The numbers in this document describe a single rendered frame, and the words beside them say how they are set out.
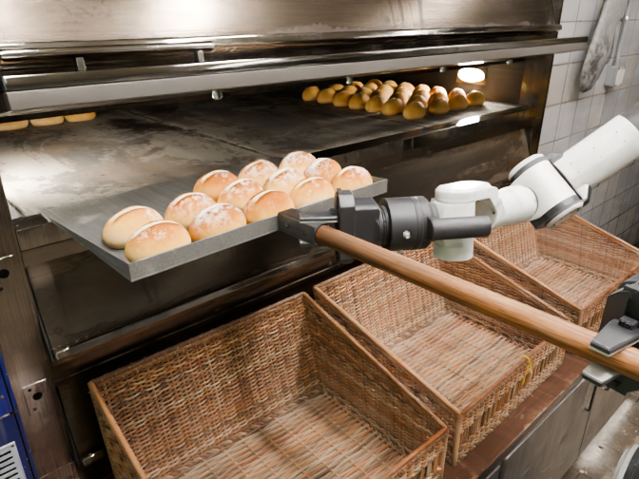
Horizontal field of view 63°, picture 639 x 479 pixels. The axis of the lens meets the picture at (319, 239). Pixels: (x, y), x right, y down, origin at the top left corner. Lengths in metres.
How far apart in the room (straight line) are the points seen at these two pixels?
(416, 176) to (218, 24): 0.82
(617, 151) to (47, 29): 0.99
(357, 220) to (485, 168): 1.18
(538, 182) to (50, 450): 1.09
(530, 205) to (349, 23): 0.60
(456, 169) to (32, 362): 1.34
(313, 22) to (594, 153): 0.63
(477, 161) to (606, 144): 0.87
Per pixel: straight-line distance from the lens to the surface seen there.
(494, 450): 1.36
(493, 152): 2.01
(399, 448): 1.30
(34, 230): 1.01
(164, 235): 0.77
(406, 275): 0.70
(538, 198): 1.06
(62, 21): 0.96
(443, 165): 1.75
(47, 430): 1.20
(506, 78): 2.24
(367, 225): 0.82
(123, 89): 0.85
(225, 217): 0.82
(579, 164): 1.09
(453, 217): 0.85
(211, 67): 0.92
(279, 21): 1.16
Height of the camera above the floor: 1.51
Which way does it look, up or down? 24 degrees down
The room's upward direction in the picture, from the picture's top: straight up
